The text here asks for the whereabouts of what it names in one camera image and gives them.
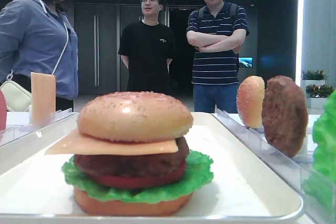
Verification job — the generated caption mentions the bun slice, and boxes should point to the bun slice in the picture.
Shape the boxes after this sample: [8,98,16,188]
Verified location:
[77,91,193,143]
[236,76,265,129]

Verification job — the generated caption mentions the white shoulder bag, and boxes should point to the white shoulder bag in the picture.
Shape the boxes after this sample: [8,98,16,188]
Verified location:
[1,71,32,112]

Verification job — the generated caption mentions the green lettuce on tray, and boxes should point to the green lettuce on tray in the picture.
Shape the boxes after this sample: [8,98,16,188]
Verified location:
[61,150,214,204]

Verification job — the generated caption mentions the orange cheese slice on burger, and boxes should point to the orange cheese slice on burger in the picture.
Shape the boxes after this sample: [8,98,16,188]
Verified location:
[45,129,178,156]

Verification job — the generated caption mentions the brown meat patty standing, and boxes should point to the brown meat patty standing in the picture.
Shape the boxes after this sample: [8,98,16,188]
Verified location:
[262,76,309,157]

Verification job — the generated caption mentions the orange cheese slice standing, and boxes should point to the orange cheese slice standing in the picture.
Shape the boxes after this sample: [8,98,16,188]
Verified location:
[31,72,56,124]

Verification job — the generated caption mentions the red tomato slice standing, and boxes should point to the red tomato slice standing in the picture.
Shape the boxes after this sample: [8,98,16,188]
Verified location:
[0,91,7,131]

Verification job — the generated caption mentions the green lettuce leaf standing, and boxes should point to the green lettuce leaf standing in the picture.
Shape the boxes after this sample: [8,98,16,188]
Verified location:
[302,92,335,214]

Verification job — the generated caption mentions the man in black t-shirt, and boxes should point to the man in black t-shirt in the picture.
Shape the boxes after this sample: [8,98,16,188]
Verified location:
[119,0,176,94]

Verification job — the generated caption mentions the brown patty on burger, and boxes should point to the brown patty on burger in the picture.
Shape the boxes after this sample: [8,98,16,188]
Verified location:
[73,137,190,177]

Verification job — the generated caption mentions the man in striped polo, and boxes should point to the man in striped polo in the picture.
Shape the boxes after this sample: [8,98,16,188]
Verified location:
[186,0,249,113]

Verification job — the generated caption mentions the bun bottom on tray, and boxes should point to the bun bottom on tray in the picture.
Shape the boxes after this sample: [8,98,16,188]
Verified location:
[73,187,193,217]

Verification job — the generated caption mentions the woman in blue shirt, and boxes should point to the woman in blue shirt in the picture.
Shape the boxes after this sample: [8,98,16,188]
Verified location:
[1,0,79,110]

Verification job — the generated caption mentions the potted plants in planter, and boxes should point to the potted plants in planter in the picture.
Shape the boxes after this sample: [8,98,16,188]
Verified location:
[301,69,334,109]

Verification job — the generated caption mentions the white rectangular metal tray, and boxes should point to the white rectangular metal tray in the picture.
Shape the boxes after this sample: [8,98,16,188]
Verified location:
[1,112,304,223]

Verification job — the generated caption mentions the small lit wall screen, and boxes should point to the small lit wall screen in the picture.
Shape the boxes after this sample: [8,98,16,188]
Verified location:
[238,57,253,68]

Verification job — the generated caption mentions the clear left long guide rail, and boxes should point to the clear left long guide rail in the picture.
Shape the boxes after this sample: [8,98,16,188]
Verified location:
[1,109,76,146]

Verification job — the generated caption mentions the clear long guide rail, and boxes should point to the clear long guide rail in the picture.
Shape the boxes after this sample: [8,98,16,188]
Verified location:
[1,109,76,146]
[215,110,335,223]

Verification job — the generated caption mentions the clear right long guide rail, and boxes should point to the clear right long guide rail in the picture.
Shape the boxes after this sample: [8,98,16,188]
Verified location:
[215,110,335,223]

